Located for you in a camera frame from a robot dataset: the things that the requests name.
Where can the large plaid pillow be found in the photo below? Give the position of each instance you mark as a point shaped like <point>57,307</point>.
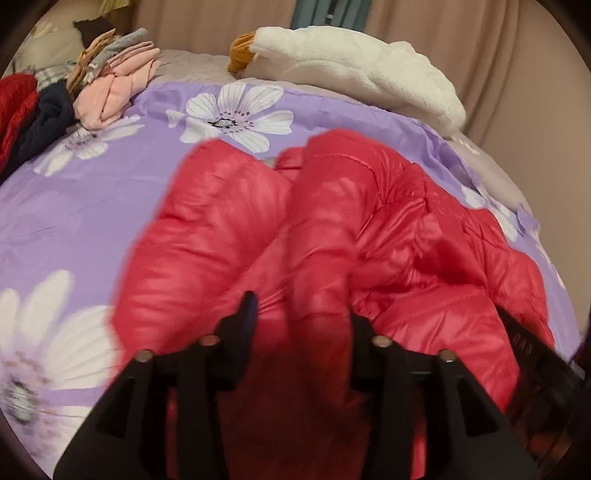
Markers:
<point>53,74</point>

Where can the grey folded garment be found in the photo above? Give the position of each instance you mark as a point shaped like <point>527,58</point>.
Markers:
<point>124,44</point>

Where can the bright red puffer jacket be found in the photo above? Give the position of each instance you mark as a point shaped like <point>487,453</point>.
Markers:
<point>323,221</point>

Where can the purple floral blanket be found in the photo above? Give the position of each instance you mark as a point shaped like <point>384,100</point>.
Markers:
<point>115,194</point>

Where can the blue curtain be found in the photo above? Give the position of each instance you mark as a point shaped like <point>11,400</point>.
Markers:
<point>332,9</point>

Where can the black cushion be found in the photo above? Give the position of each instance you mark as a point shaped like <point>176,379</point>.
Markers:
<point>92,30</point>

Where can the dark red puffer jacket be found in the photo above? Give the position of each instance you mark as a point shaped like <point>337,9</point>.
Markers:
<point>14,106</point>

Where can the wide pink curtain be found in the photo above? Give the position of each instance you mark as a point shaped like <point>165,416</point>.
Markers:
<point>207,23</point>

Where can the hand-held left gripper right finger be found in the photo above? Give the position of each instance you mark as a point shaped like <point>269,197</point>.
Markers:
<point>364,350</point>

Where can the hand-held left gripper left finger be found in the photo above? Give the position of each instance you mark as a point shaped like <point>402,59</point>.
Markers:
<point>249,309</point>

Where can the large beige headboard cushion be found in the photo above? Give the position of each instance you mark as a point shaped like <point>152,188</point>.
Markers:
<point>44,46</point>

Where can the narrow pink curtain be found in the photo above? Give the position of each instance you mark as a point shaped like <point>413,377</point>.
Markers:
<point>508,46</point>

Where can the beige patterned folded garment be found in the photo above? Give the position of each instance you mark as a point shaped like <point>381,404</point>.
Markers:
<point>85,67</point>

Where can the pile of pink folded clothes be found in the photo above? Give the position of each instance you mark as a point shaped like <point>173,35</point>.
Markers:
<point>115,87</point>

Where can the white plush goose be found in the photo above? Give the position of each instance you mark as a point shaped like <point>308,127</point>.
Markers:
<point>346,60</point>

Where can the navy garment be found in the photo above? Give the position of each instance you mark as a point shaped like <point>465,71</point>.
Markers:
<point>46,115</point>

